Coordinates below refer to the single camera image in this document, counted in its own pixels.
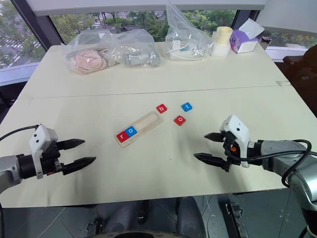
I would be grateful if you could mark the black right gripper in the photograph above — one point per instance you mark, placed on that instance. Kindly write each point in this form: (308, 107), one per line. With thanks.
(229, 146)

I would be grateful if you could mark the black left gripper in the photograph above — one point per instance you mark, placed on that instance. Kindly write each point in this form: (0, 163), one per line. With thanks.
(50, 161)

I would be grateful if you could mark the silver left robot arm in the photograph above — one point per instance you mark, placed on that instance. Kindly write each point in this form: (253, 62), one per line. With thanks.
(10, 168)

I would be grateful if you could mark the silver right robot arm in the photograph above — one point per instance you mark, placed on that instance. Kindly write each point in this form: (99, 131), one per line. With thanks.
(292, 163)

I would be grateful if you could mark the red letter tile o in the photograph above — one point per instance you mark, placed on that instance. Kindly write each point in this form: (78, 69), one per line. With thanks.
(179, 120)

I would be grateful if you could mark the red letter tile r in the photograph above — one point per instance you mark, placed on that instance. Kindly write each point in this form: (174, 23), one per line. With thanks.
(121, 137)

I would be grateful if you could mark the blue letter tile t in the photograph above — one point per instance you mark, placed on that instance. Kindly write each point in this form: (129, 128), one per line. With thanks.
(186, 106)

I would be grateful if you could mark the blue letter tile o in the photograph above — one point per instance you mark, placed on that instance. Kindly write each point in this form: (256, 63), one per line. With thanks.
(130, 131)

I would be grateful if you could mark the red letter tile b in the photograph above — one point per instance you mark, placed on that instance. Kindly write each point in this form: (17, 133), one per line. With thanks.
(162, 108)

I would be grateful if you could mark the wooden letter tray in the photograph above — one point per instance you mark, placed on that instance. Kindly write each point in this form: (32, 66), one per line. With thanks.
(146, 125)

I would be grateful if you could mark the dark rounded shape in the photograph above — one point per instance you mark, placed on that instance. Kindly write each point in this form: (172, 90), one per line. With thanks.
(158, 218)

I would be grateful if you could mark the pink soft bundle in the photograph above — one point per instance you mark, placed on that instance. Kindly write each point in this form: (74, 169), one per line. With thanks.
(89, 60)

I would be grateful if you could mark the purple tissue box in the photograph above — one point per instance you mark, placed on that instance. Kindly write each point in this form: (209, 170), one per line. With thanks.
(244, 41)

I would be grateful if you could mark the grey wrapped item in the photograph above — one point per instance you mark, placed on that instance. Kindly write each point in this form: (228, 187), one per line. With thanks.
(138, 59)

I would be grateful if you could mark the cream plastic cup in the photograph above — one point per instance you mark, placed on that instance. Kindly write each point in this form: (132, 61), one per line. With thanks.
(224, 34)

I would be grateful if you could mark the wide clear plastic bag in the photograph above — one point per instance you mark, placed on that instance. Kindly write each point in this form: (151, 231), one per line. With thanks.
(116, 44)

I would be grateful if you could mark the tall clear plastic bag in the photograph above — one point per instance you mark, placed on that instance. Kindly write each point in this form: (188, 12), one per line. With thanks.
(188, 32)

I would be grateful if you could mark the dark round jar lid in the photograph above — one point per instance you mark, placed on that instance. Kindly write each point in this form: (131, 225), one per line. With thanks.
(265, 40)

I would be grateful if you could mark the dark brown chair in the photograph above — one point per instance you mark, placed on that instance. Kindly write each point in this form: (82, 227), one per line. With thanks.
(302, 67)

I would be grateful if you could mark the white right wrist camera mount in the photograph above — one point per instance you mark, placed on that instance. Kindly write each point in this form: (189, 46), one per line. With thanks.
(237, 129)

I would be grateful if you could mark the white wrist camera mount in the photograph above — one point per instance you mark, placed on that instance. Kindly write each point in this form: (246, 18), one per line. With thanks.
(237, 129)
(37, 138)

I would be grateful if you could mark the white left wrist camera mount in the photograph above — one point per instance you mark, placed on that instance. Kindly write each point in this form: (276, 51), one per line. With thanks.
(37, 138)

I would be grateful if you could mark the black metal bracket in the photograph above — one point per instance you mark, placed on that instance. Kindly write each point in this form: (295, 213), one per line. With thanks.
(232, 220)

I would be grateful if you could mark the black table leg post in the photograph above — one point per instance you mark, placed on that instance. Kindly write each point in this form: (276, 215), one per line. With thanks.
(142, 213)

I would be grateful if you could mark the dark window frame post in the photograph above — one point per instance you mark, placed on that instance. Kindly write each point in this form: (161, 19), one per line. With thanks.
(39, 24)

